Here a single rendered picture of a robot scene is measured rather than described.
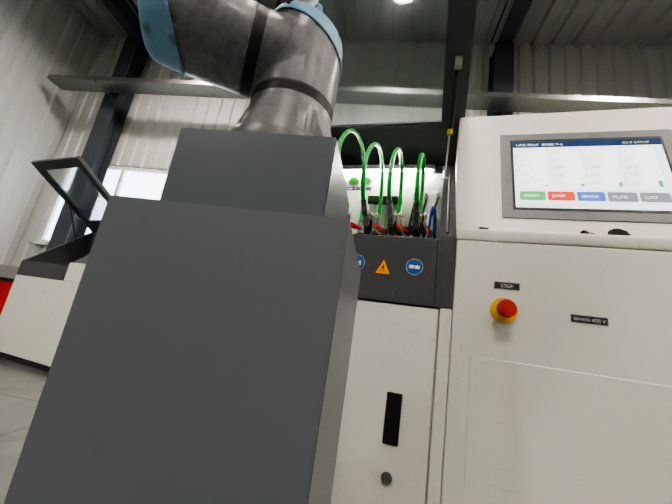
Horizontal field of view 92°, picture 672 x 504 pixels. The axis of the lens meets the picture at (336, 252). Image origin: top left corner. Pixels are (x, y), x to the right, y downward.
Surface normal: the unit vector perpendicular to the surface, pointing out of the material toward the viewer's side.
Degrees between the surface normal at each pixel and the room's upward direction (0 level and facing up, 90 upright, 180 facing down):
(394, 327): 90
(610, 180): 76
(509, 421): 90
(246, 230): 90
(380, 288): 90
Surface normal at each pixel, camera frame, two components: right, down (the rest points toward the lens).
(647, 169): -0.23, -0.50
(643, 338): -0.28, -0.27
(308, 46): 0.36, -0.18
